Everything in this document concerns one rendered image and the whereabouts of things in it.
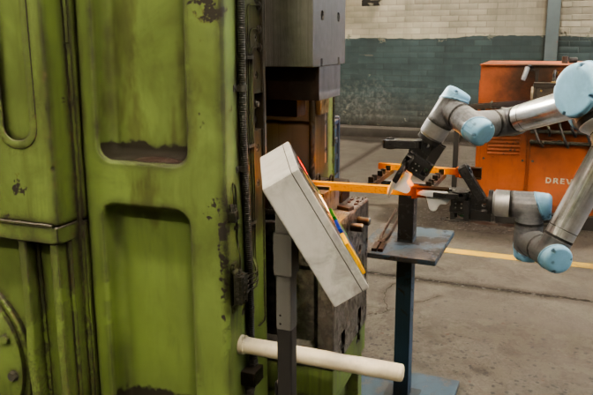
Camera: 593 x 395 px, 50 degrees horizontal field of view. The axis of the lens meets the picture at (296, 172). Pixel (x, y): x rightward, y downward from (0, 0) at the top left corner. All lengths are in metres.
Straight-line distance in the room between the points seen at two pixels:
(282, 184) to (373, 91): 8.46
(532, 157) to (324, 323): 3.62
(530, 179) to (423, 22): 4.56
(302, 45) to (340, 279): 0.74
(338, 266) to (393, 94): 8.37
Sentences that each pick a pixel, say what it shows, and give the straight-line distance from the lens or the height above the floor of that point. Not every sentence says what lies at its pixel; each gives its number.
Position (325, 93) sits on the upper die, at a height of 1.29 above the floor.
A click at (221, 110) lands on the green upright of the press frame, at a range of 1.59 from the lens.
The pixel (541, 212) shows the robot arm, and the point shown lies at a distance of 1.85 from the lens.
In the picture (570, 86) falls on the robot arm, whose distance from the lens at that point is 1.48.
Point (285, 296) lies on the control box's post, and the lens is 1.45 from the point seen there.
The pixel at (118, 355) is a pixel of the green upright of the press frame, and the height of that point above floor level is 0.54.
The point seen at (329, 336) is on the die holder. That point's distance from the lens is 1.96.
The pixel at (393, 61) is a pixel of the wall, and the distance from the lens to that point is 9.55.
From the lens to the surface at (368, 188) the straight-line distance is 1.93.
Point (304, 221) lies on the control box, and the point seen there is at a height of 1.10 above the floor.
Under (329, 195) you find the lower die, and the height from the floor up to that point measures 0.97.
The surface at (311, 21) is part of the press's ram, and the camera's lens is 1.76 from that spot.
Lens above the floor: 1.44
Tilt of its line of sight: 12 degrees down
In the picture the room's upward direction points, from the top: straight up
